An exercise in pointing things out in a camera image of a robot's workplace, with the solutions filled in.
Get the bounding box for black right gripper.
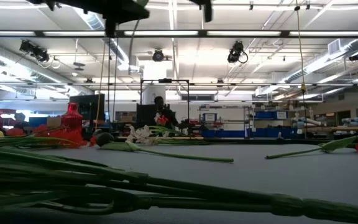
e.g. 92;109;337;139
187;0;214;23

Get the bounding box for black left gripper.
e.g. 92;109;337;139
26;0;150;39

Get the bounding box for red glass vase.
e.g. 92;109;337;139
60;102;83;133

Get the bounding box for dark artificial tulip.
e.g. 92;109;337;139
265;134;358;160
95;132;235;164

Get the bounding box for distant vase with flowers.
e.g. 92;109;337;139
154;112;170;127

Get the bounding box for black overhead light bar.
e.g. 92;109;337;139
0;29;358;39
0;82;358;88

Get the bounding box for white cylindrical tank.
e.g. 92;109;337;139
143;85;167;105

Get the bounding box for black background monitor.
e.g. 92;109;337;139
69;93;106;123

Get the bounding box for blue-framed white sign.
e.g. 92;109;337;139
202;112;218;123

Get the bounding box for cardboard box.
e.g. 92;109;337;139
47;116;62;128

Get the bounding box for person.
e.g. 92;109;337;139
13;112;28;129
153;95;179;130

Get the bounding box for blue shelf bins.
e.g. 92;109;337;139
255;111;288;120

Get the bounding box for blue storage bins row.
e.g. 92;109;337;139
201;128;295;139

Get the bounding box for red storage rack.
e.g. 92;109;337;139
0;108;17;128

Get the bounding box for wooden background table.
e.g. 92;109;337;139
303;125;358;133

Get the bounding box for black rectangular frame rig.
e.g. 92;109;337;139
140;79;191;137

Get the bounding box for yellow hanging cable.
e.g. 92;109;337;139
294;0;308;94

